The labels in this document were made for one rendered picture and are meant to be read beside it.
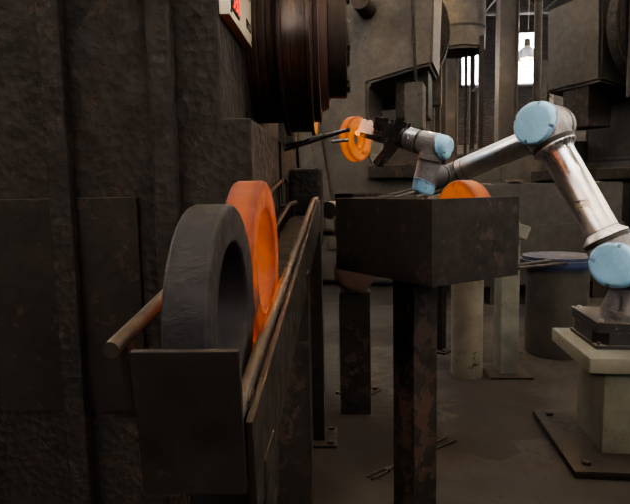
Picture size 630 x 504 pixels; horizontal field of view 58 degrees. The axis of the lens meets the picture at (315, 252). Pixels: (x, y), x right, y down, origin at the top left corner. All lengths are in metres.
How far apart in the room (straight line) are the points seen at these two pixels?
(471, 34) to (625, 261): 9.04
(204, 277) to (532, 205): 3.42
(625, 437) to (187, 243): 1.52
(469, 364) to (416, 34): 2.63
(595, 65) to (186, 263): 4.70
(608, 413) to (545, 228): 2.20
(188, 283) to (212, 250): 0.03
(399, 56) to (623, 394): 3.05
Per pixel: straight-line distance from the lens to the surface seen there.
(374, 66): 4.29
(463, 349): 2.27
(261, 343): 0.52
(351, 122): 1.98
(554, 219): 3.85
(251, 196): 0.60
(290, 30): 1.38
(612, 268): 1.59
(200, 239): 0.42
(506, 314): 2.32
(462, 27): 10.43
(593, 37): 5.05
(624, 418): 1.77
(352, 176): 4.24
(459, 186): 1.05
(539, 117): 1.65
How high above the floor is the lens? 0.74
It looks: 6 degrees down
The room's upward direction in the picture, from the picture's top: 1 degrees counter-clockwise
